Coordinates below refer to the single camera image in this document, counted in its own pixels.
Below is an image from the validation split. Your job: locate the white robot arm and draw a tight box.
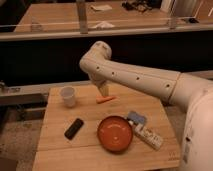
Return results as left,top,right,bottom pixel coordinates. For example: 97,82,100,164
79,41,213,171

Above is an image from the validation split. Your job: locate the orange carrot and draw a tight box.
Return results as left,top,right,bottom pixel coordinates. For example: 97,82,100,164
96,96,116,104

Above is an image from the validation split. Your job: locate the blue sponge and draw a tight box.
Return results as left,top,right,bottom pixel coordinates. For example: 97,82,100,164
127,111,147,125

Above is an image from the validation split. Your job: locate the orange bowl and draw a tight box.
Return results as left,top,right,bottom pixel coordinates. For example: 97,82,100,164
97,116,133,153

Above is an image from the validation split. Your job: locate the black rectangular remote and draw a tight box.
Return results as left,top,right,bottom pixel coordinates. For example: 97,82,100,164
64,118,84,140

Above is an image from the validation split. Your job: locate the white patterned tube box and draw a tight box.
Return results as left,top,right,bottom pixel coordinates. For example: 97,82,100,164
129,120,164,150

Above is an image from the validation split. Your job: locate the white crumpled paper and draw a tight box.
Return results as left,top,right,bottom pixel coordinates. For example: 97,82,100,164
92,21,115,29

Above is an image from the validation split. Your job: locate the white paper sheet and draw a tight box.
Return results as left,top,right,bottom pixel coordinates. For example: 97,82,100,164
91,5,112,11

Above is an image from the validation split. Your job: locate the metal rail post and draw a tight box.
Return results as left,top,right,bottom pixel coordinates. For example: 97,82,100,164
76,0,88,34

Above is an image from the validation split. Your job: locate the black cables pile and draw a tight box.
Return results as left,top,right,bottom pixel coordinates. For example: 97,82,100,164
121,0,154,13

